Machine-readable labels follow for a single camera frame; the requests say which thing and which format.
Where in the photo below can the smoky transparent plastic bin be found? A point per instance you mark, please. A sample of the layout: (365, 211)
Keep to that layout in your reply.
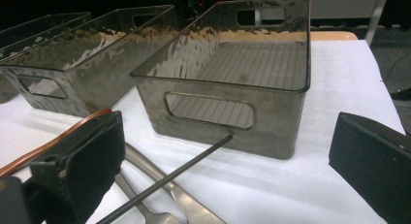
(32, 30)
(80, 88)
(274, 120)

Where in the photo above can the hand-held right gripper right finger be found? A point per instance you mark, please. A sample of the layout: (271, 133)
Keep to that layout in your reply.
(374, 166)

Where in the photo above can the white table mat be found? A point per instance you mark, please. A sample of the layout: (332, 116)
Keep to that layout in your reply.
(290, 191)

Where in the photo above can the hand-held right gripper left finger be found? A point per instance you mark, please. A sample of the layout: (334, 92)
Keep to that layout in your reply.
(90, 159)

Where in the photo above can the brown wooden spoon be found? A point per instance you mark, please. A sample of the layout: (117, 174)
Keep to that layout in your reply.
(48, 146)

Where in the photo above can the metal fork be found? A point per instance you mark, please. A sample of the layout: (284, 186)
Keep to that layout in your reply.
(155, 217)

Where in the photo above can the metal knife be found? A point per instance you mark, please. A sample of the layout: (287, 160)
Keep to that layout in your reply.
(200, 214)

